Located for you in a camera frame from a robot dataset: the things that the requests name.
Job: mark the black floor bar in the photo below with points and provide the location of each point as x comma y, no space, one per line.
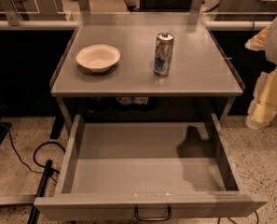
40,191

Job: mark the grey open top drawer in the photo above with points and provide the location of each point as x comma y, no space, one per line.
110,168

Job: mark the redbull can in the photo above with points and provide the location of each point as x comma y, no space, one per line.
163,54

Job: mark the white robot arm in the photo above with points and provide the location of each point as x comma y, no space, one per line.
271,44

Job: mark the grey cabinet table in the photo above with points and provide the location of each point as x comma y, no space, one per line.
198,67

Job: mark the black drawer handle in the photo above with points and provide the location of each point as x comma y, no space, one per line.
153,214

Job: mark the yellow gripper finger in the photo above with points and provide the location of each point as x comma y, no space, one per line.
258,41
263,108

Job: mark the white paper bowl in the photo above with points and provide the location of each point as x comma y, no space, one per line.
98,58

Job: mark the white horizontal rail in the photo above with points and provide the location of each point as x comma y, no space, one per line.
40,25

